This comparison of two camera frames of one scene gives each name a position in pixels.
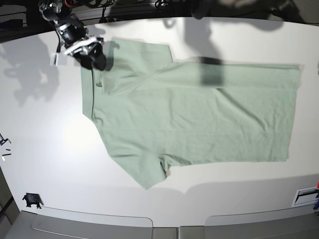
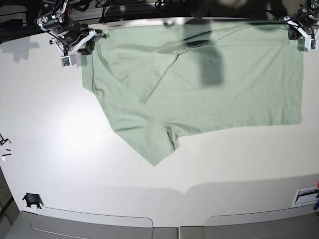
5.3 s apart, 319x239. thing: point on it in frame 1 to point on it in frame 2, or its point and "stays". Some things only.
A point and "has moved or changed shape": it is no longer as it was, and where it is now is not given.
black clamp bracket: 33,198 stays
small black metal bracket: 2,140 stays
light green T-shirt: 151,110 has moved or changed shape
